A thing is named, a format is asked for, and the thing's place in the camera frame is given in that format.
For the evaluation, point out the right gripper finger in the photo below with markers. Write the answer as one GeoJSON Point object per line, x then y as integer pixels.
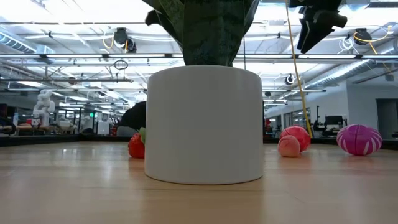
{"type": "Point", "coordinates": [303, 31]}
{"type": "Point", "coordinates": [317, 32]}

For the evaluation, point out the magenta white-striped toy ball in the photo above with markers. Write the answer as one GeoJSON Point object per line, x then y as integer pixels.
{"type": "Point", "coordinates": [359, 140]}

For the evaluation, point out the pink toy peach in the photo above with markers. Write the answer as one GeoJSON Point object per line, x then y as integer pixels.
{"type": "Point", "coordinates": [288, 147]}

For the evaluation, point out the red toy strawberry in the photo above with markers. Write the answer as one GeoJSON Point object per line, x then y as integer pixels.
{"type": "Point", "coordinates": [136, 147]}

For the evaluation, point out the dark green artificial plant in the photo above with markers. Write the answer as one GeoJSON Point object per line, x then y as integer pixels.
{"type": "Point", "coordinates": [214, 31]}

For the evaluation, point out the black computer monitor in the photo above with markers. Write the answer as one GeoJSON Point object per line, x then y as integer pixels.
{"type": "Point", "coordinates": [334, 120]}

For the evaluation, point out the person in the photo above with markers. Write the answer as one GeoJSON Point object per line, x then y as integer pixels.
{"type": "Point", "coordinates": [133, 118]}

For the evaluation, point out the grey door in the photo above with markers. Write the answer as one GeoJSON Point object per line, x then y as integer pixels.
{"type": "Point", "coordinates": [387, 118]}

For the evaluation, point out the white cylindrical plant pot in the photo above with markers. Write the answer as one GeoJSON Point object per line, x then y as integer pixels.
{"type": "Point", "coordinates": [203, 124]}

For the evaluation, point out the white robot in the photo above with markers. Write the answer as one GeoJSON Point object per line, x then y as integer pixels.
{"type": "Point", "coordinates": [43, 107]}

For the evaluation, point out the silver ventilation duct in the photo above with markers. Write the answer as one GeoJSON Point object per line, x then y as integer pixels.
{"type": "Point", "coordinates": [342, 73]}
{"type": "Point", "coordinates": [15, 43]}

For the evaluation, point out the black metal table frame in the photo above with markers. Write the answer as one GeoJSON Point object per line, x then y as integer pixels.
{"type": "Point", "coordinates": [46, 140]}

